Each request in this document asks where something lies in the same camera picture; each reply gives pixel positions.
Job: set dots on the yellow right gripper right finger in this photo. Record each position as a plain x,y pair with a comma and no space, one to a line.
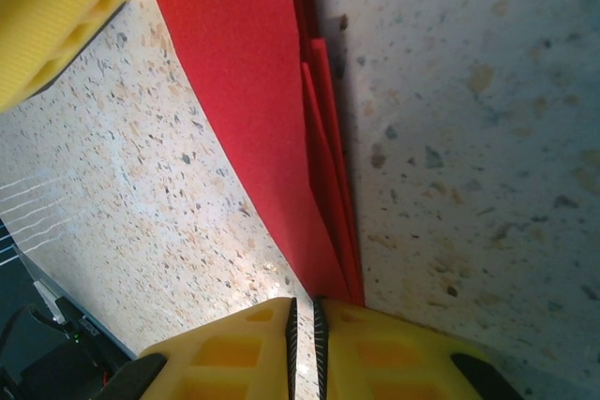
398,367

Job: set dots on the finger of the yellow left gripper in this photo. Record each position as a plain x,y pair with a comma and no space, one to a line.
37,20

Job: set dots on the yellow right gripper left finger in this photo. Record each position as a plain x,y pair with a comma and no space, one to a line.
211,362

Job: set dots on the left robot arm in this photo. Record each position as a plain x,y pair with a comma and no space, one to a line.
47,362

